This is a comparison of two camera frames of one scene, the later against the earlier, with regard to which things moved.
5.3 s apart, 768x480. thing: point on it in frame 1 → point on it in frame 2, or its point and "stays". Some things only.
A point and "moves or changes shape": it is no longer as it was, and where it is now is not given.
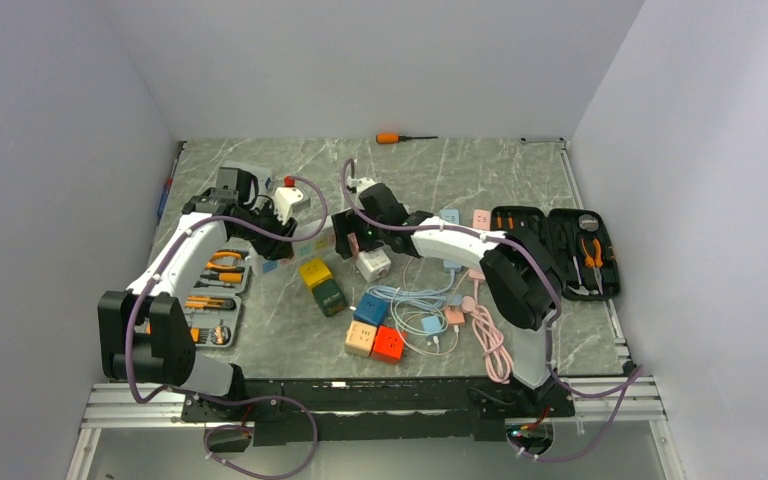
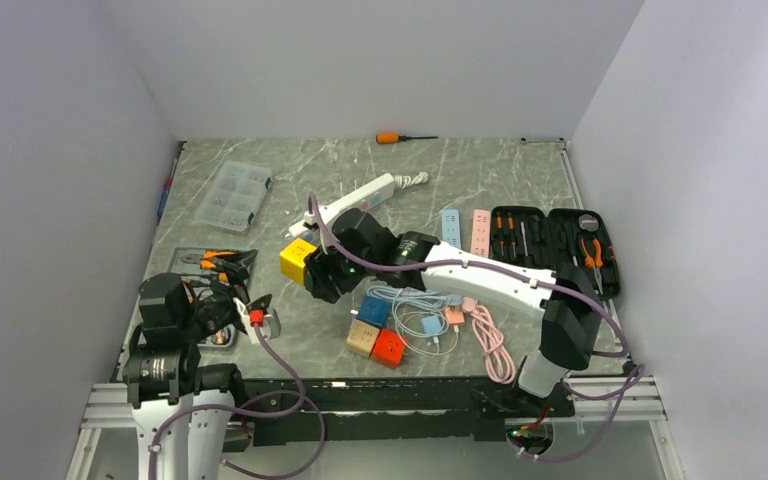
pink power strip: [481, 219] stays
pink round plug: [468, 304] stays
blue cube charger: [372, 309] stays
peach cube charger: [359, 338] stays
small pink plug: [454, 316] stays
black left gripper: [272, 249] → [236, 267]
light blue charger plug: [431, 323] stays
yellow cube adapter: [315, 272] moves or changes shape
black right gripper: [345, 223] → [320, 264]
